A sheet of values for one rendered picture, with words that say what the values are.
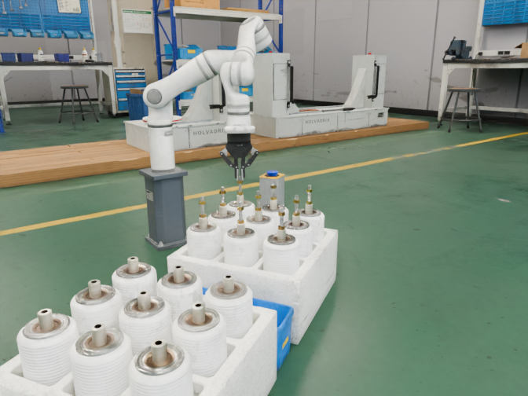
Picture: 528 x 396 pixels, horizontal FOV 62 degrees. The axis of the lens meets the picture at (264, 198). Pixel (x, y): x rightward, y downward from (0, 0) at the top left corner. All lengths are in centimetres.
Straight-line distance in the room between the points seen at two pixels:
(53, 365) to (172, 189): 99
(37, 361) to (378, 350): 77
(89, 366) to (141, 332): 12
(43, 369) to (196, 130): 274
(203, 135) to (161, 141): 180
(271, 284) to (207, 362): 37
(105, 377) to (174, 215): 104
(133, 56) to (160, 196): 601
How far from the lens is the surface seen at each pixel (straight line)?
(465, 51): 567
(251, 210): 142
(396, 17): 713
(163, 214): 172
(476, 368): 121
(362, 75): 482
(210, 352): 80
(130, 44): 761
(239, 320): 89
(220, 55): 163
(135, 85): 677
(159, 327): 86
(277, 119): 386
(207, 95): 365
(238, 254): 117
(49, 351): 85
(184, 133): 339
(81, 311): 92
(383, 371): 113
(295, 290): 110
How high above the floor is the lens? 68
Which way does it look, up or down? 17 degrees down
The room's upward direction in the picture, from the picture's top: straight up
